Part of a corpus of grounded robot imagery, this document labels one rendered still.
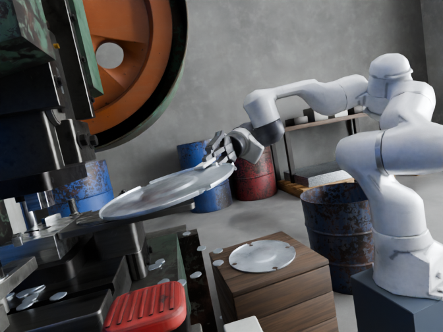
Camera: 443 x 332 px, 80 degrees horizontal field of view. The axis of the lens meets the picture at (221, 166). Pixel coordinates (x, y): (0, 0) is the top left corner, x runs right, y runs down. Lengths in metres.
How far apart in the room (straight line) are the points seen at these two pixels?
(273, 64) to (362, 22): 1.61
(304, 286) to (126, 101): 0.92
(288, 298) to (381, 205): 0.56
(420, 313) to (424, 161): 0.33
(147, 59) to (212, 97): 3.06
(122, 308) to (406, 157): 0.61
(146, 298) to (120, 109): 0.71
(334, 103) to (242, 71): 3.25
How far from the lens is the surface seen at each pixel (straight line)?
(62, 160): 0.56
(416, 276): 0.80
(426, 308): 0.79
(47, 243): 0.57
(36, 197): 0.61
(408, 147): 0.69
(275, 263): 1.17
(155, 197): 0.53
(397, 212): 0.74
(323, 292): 1.21
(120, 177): 3.97
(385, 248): 0.78
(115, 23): 1.03
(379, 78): 0.96
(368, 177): 0.73
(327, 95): 0.95
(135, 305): 0.28
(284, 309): 1.15
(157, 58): 0.94
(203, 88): 3.97
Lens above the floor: 0.90
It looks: 6 degrees down
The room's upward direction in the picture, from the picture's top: 11 degrees counter-clockwise
